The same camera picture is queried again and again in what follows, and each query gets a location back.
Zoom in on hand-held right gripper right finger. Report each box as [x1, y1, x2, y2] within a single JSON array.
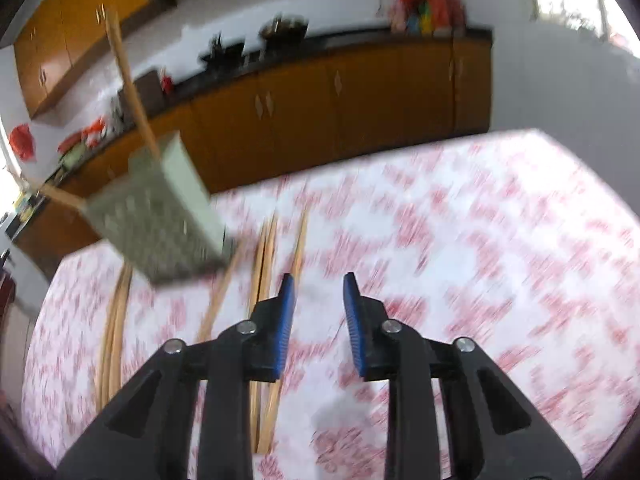
[[343, 273, 583, 480]]

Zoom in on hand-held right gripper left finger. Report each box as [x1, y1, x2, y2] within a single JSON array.
[[56, 273, 297, 480]]

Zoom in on group of wooden chopsticks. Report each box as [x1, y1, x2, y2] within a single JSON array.
[[95, 210, 311, 456]]

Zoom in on green perforated utensil holder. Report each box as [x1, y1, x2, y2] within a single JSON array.
[[82, 131, 236, 286]]

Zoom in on tan wooden chopstick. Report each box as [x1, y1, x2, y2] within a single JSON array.
[[104, 9, 162, 161], [20, 175, 88, 211]]

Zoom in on red floral tablecloth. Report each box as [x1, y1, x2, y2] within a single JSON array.
[[20, 130, 640, 480]]

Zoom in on wooden base cabinets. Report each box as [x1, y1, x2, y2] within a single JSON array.
[[12, 37, 493, 261]]

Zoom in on dark brown cutting board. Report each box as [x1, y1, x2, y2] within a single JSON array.
[[132, 71, 166, 111]]

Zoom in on small red plastic bag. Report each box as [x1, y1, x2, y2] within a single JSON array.
[[82, 117, 108, 146]]

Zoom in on wok with metal lid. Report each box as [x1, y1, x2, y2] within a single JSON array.
[[259, 17, 308, 43]]

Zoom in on black kitchen countertop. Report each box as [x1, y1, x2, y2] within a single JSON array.
[[45, 27, 493, 186]]

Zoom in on red plastic bag on wall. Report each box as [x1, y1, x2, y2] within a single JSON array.
[[9, 124, 37, 162]]

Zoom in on wooden wall cabinets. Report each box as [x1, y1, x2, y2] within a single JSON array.
[[14, 0, 151, 118]]

